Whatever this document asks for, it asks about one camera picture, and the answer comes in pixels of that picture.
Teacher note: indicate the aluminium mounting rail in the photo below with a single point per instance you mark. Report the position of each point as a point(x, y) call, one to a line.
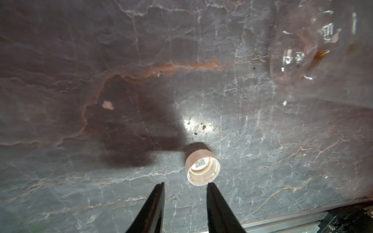
point(354, 217)

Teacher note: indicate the small white bottle cap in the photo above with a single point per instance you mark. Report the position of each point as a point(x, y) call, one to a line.
point(201, 165)

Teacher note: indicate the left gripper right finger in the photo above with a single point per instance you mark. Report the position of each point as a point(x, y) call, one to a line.
point(220, 216)

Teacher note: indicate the small clear bottle white label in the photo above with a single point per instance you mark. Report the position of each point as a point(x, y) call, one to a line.
point(324, 50)

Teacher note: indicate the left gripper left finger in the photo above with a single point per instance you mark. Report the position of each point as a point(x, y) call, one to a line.
point(150, 218)

